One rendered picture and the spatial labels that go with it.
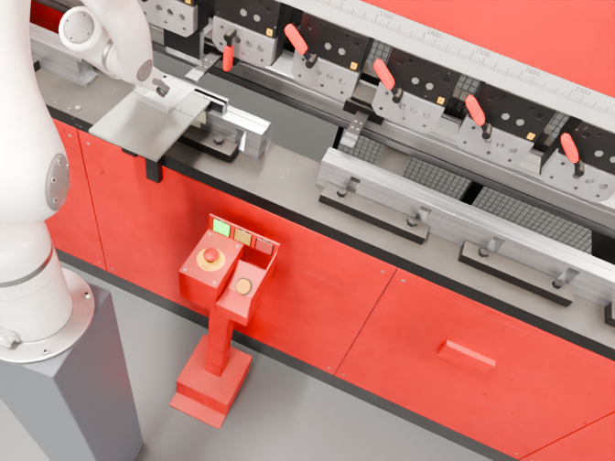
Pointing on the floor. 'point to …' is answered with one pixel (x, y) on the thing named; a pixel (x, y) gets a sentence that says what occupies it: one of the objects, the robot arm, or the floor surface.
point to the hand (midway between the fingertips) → (152, 84)
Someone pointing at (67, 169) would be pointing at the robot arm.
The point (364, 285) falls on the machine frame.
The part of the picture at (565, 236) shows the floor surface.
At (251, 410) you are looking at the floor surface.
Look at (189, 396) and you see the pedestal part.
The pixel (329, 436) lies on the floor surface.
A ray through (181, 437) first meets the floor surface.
